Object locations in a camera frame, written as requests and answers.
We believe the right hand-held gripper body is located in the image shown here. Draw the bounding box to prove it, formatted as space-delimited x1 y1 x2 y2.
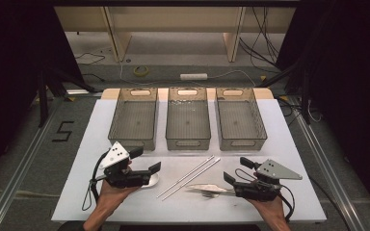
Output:
232 159 304 203

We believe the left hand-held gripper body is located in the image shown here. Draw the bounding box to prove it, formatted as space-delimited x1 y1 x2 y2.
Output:
98 141 152 190

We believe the pearly white spoon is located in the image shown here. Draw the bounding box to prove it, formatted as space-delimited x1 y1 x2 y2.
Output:
139 172 160 190

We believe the silver table knife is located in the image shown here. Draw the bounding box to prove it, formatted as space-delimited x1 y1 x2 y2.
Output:
185 183 237 194

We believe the clear grey plastic bin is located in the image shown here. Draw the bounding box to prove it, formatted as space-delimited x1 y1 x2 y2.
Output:
165 86 212 151
215 87 268 152
107 87 159 152

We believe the person's left hand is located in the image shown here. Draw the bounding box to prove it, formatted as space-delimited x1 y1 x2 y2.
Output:
96 160 141 210

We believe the person's right hand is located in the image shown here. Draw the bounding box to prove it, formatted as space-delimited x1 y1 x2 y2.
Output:
246 192 287 223

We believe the yellow tape roll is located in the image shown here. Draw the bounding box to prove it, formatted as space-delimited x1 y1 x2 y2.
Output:
133 65 150 78

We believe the black metal stand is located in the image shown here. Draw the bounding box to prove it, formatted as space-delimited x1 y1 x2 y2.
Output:
37 64 97 128
259 61 313 125

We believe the white power strip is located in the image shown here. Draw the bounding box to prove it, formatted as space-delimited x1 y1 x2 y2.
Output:
179 72 209 81

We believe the black curtain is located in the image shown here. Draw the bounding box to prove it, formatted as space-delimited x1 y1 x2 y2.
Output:
275 0 370 215
0 0 85 184

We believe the light wooden shelf unit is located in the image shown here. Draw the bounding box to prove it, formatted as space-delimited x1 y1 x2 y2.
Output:
53 6 297 64

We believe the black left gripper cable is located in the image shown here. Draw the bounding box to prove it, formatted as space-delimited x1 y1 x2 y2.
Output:
81 151 110 212

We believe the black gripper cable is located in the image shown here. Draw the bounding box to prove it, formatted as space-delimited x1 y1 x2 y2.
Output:
234 167 297 223
81 151 110 212

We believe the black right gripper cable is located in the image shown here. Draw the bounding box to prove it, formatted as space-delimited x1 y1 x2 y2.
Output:
234 167 297 223

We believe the aluminium floor rail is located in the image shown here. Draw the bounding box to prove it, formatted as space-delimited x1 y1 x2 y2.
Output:
0 95 66 231
288 95 367 231

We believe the white floor cable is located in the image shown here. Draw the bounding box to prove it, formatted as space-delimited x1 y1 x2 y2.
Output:
119 59 257 88

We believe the thin black floor cable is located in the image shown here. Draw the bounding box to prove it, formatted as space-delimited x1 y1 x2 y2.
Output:
74 52 106 65

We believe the bundle of black cables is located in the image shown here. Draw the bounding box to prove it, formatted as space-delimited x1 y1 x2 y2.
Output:
238 6 281 74

